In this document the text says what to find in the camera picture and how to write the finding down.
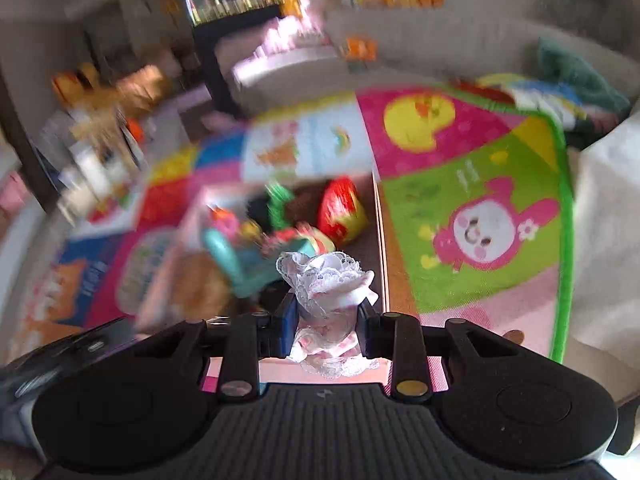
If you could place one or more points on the red shiny toy ball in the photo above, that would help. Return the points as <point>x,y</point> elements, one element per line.
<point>341,215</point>

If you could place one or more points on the pink cardboard box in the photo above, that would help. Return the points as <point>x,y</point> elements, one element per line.
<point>280,279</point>

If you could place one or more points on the teal plastic toy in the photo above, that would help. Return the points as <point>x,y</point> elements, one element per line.
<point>247,270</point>

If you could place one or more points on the orange clownfish plush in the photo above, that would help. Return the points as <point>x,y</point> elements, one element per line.
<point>359,49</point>

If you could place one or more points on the beige sofa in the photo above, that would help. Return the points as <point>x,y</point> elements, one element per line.
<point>448,44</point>

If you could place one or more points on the black fish tank cabinet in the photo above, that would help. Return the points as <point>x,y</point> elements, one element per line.
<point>223,43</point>

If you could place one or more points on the white thermos bottle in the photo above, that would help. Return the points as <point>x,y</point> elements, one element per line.
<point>85,184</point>

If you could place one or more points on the bread in plastic bag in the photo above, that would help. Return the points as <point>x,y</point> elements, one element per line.
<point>199,289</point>

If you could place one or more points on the colourful cartoon play mat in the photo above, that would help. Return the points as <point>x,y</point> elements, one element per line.
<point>460,206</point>

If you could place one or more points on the white lace baby garment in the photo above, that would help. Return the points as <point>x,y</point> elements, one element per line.
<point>328,289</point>

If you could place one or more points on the woven patterned box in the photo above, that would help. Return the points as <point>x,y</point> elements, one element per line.
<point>107,131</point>

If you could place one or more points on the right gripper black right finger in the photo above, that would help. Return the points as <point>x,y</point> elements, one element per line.
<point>398,338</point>

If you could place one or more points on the white sheet cover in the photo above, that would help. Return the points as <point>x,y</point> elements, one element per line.
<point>605,310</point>

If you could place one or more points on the green cloth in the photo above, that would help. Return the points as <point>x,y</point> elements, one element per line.
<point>569,71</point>

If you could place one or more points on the pink floral blanket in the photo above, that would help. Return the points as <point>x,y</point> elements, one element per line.
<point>288,34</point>

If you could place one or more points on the grey neck pillow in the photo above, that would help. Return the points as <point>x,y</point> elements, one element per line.
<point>580,13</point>

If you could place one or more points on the brown knitted toy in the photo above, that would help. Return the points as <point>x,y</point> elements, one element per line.
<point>279,207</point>

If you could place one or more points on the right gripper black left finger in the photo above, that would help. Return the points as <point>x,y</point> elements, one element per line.
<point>253,337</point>

